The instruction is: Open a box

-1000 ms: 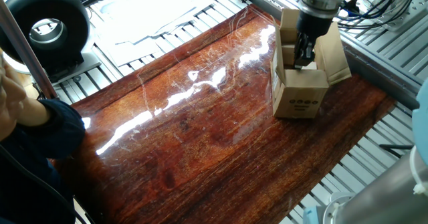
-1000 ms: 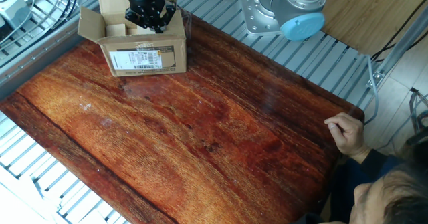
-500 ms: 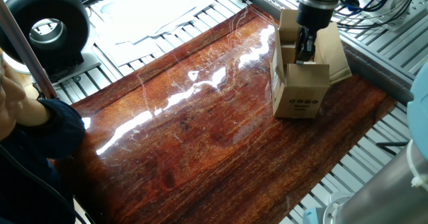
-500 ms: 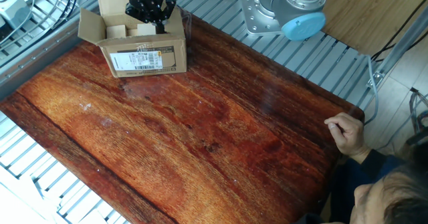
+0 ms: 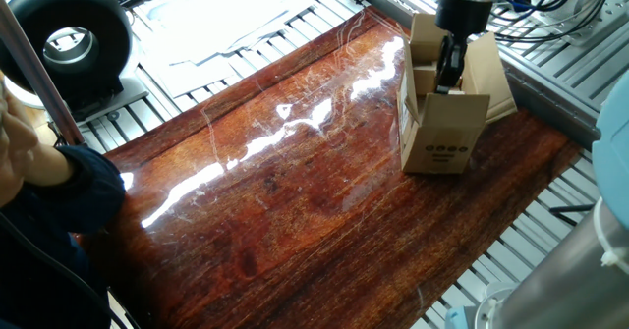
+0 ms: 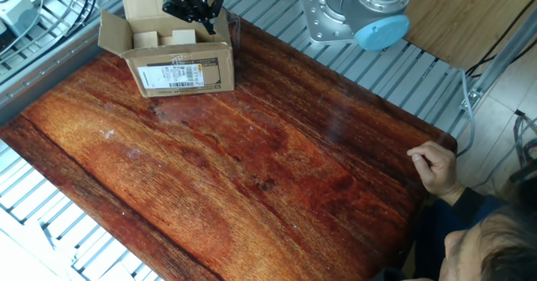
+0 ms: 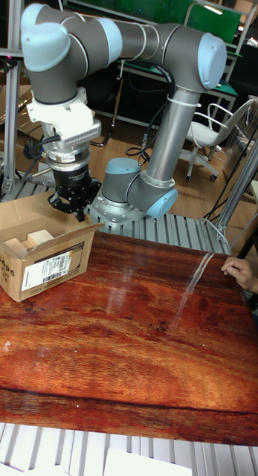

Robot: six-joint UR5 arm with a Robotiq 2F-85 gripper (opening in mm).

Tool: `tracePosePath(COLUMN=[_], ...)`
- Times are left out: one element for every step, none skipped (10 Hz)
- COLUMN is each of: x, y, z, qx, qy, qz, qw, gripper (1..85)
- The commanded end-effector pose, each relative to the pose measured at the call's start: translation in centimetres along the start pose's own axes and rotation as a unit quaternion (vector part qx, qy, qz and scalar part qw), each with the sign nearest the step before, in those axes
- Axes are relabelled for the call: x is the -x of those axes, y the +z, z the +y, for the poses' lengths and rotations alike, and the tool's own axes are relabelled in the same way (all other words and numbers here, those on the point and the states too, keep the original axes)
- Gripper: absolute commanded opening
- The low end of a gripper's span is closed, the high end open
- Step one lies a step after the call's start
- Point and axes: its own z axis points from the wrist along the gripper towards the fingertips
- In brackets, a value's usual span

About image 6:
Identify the brown cardboard box with label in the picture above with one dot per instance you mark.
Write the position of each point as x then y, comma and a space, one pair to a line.
210, 84

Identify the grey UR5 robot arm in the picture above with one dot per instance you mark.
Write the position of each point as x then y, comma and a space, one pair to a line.
382, 33

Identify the small cardboard box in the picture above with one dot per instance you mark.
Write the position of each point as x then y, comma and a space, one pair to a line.
146, 40
184, 37

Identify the grey control box green button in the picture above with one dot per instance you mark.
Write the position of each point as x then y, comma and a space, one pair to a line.
17, 14

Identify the person's right hand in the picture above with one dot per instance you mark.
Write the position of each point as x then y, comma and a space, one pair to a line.
438, 168

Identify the white paper sheets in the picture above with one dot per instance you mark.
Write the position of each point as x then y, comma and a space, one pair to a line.
21, 260

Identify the person in dark sleeve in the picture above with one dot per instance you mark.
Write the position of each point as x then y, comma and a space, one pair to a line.
428, 247

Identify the person's head dark hair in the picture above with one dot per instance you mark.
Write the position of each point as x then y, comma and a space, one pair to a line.
503, 251

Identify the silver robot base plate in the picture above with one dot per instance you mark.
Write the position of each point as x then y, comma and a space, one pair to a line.
319, 21

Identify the thick aluminium frame rail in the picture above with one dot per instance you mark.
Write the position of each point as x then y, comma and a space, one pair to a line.
50, 71

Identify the slanted aluminium profile post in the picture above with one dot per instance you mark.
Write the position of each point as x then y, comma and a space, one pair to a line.
503, 58

